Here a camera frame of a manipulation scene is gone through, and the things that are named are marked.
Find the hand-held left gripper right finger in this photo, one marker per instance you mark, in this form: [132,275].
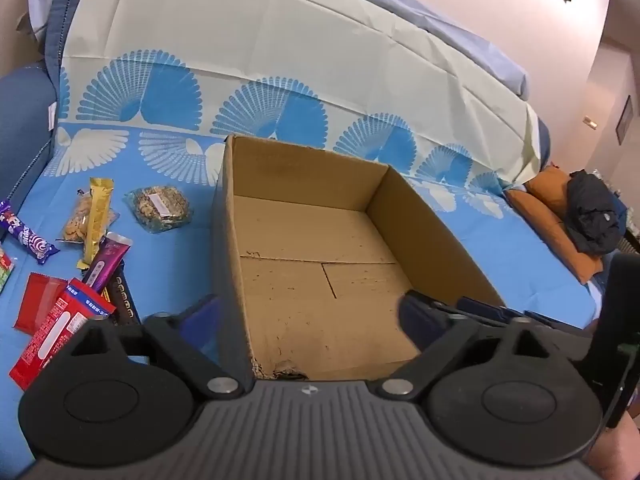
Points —
[415,317]

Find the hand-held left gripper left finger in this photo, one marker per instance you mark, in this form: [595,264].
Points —
[200,325]

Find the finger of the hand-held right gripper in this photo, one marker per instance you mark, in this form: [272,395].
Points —
[542,320]
[480,307]

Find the magenta snack bar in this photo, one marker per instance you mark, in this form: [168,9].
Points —
[107,260]

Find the round oat cookie packet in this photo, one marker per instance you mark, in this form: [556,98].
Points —
[155,207]

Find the cardboard box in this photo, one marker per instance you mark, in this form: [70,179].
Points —
[300,240]

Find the yellow snack bar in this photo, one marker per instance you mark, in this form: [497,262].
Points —
[98,210]

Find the purple cartoon snack bar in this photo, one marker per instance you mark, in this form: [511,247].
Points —
[25,235]

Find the blue fan print cloth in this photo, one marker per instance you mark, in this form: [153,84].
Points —
[165,270]

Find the black snack bar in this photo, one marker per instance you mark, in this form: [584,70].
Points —
[124,300]

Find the dark jacket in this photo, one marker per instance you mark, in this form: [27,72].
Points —
[595,220]

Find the orange pillow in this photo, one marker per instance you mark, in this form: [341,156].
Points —
[545,210]

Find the red white label snack box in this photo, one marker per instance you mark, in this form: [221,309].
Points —
[50,340]

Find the clear small cookies packet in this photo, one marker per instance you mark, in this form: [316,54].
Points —
[75,222]

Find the plain red snack packet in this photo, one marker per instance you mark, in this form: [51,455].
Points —
[37,302]

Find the green red snack packet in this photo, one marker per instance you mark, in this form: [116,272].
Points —
[4,267]

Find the dark blue sofa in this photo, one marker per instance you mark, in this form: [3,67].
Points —
[20,125]

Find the wall switch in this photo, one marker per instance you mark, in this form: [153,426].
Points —
[590,122]

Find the small dark wall frame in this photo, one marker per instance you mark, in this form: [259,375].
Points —
[624,120]

